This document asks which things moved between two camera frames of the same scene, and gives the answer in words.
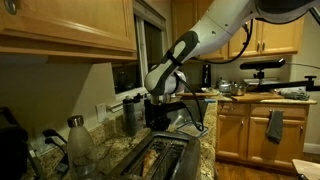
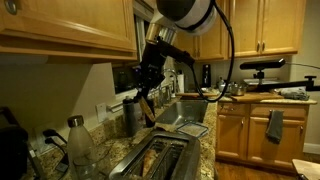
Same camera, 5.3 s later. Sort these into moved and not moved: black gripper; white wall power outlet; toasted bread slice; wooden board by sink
Moved: black gripper
Not moved: toasted bread slice; wooden board by sink; white wall power outlet
